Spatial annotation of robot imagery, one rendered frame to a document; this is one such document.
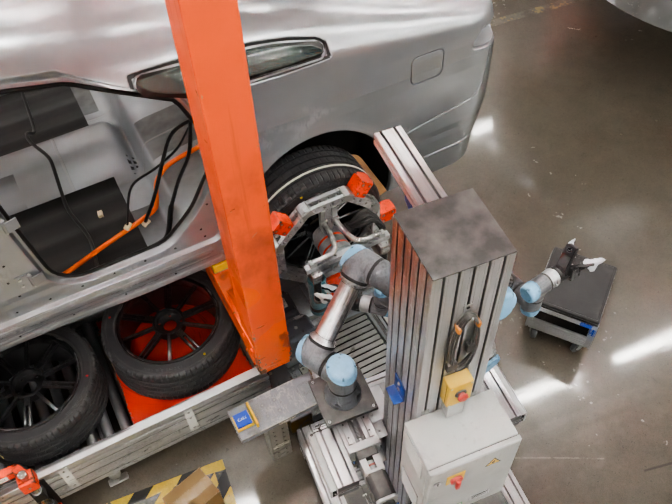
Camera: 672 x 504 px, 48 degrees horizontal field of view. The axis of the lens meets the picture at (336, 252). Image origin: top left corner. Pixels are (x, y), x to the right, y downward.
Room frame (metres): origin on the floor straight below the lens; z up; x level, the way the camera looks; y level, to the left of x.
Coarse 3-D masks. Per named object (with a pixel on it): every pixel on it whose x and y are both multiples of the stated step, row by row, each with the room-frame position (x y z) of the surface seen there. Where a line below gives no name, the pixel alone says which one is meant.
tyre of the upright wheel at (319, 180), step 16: (288, 160) 2.43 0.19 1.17; (304, 160) 2.42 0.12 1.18; (320, 160) 2.42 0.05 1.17; (336, 160) 2.44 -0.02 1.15; (352, 160) 2.51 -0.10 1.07; (272, 176) 2.36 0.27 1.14; (288, 176) 2.33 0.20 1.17; (304, 176) 2.32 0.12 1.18; (320, 176) 2.31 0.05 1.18; (336, 176) 2.33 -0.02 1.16; (272, 192) 2.29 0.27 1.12; (288, 192) 2.25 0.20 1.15; (304, 192) 2.25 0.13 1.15; (368, 192) 2.39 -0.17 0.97; (272, 208) 2.21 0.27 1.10; (288, 208) 2.21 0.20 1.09
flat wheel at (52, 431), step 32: (0, 352) 1.91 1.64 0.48; (32, 352) 1.97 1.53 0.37; (64, 352) 1.95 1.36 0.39; (0, 384) 1.74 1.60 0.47; (64, 384) 1.73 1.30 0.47; (96, 384) 1.72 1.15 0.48; (64, 416) 1.55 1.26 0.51; (96, 416) 1.62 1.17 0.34; (0, 448) 1.41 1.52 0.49; (32, 448) 1.42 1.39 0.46; (64, 448) 1.47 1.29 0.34
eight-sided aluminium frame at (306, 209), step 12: (336, 192) 2.27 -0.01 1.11; (348, 192) 2.26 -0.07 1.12; (300, 204) 2.21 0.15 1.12; (312, 204) 2.22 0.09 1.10; (324, 204) 2.20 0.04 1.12; (336, 204) 2.22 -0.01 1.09; (360, 204) 2.28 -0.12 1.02; (372, 204) 2.31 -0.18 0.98; (300, 216) 2.15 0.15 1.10; (372, 228) 2.31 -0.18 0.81; (276, 240) 2.12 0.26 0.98; (288, 240) 2.12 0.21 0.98; (276, 252) 2.09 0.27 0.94; (288, 276) 2.10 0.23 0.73; (300, 276) 2.13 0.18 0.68
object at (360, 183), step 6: (354, 174) 2.34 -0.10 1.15; (360, 174) 2.34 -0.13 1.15; (366, 174) 2.36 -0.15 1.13; (354, 180) 2.32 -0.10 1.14; (360, 180) 2.30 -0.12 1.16; (366, 180) 2.31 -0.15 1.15; (348, 186) 2.32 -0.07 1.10; (354, 186) 2.30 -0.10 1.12; (360, 186) 2.28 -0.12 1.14; (366, 186) 2.29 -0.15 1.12; (354, 192) 2.27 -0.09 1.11; (360, 192) 2.28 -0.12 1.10; (366, 192) 2.29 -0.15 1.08
